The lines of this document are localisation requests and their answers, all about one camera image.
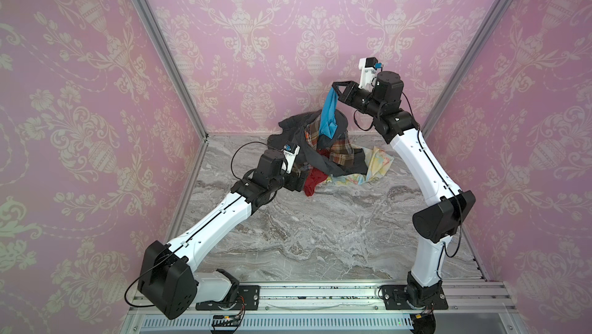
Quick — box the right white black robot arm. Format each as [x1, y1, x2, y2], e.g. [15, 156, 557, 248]
[331, 71, 476, 311]

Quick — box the left aluminium corner post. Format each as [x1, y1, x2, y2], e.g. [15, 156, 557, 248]
[132, 0, 208, 142]

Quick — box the aluminium front rail frame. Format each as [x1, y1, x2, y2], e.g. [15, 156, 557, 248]
[121, 279, 528, 333]

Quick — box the small black circuit board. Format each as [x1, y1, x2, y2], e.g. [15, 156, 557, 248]
[212, 315, 243, 328]

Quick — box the pale yellow patterned cloth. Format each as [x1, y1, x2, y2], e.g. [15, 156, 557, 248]
[325, 145, 394, 186]

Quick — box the dark grey garment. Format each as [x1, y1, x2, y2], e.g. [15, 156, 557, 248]
[267, 110, 366, 177]

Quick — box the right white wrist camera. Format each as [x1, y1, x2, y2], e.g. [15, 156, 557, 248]
[359, 56, 382, 90]

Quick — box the red plaid cloth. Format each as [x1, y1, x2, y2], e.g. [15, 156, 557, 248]
[304, 110, 356, 167]

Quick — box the aluminium corner post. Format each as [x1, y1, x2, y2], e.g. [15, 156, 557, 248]
[422, 0, 513, 138]
[132, 0, 208, 142]

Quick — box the right aluminium corner post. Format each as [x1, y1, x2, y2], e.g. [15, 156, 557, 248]
[422, 0, 513, 138]

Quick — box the dark red cloth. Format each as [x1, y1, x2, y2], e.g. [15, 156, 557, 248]
[303, 167, 328, 197]

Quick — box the teal blue cloth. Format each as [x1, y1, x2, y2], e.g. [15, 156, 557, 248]
[319, 89, 338, 139]

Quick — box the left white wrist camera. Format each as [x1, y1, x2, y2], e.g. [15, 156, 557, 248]
[282, 142, 300, 174]

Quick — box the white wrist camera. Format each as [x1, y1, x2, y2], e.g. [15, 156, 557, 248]
[282, 142, 300, 174]
[359, 56, 382, 90]

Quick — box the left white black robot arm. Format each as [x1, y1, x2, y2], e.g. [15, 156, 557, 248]
[137, 142, 305, 320]

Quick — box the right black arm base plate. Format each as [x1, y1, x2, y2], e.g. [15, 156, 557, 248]
[379, 284, 449, 311]

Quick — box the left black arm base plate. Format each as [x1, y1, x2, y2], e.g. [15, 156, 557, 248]
[195, 285, 261, 311]

